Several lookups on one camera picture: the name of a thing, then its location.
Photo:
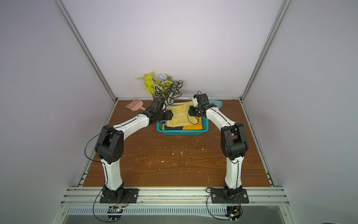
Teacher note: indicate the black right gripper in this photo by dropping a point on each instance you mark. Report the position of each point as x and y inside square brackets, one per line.
[193, 111]

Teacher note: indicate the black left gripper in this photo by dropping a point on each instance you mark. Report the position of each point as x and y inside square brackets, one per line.
[169, 115]

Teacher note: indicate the teal plastic laundry basket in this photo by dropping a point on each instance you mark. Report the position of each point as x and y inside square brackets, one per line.
[203, 123]

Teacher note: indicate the yellow cartoon pillowcase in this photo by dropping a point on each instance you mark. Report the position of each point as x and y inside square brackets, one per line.
[185, 128]

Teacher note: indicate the pale yellow pillowcase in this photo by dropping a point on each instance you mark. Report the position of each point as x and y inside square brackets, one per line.
[181, 116]

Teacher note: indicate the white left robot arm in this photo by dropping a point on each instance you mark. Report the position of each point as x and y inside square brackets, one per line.
[110, 143]

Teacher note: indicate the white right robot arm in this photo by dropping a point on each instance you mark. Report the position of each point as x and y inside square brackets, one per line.
[234, 142]

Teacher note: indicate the pink hand brush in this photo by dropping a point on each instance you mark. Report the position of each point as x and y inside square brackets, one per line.
[136, 105]

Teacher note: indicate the artificial potted plant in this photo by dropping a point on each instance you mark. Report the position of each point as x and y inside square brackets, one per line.
[163, 88]

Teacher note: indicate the left controller board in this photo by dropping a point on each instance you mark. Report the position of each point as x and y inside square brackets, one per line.
[114, 213]

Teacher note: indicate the controller board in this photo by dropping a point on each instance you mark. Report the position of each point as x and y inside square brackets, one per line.
[114, 213]
[234, 212]

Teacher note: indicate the right controller board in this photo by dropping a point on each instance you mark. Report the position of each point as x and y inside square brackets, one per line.
[234, 212]

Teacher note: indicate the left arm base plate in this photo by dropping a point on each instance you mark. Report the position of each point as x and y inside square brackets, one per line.
[126, 195]

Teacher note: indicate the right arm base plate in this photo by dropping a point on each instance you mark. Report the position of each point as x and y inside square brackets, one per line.
[225, 195]

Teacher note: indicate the aluminium front rail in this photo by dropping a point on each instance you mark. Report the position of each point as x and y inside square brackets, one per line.
[174, 205]

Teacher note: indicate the aluminium corner post right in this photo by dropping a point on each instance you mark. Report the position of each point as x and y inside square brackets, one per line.
[268, 43]

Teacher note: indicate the aluminium corner post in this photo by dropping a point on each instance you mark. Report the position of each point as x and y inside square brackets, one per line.
[268, 43]
[84, 47]

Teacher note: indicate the aluminium corner post left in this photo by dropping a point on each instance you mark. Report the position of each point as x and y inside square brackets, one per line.
[84, 47]

